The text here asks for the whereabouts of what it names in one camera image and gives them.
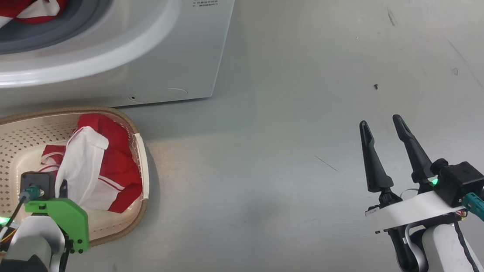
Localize red white striped shorts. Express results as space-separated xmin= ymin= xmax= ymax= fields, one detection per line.
xmin=36 ymin=109 xmax=150 ymax=215

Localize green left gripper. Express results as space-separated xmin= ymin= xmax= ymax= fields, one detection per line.
xmin=20 ymin=176 xmax=95 ymax=255

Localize round white filter cover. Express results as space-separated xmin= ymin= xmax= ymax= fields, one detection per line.
xmin=163 ymin=86 xmax=189 ymax=101

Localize cream basket brown rim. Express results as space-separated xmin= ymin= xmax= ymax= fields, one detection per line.
xmin=0 ymin=98 xmax=157 ymax=253

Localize white washing machine body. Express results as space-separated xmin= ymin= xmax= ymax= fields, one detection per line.
xmin=0 ymin=0 xmax=239 ymax=147

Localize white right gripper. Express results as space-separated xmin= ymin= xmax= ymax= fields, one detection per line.
xmin=350 ymin=111 xmax=474 ymax=242

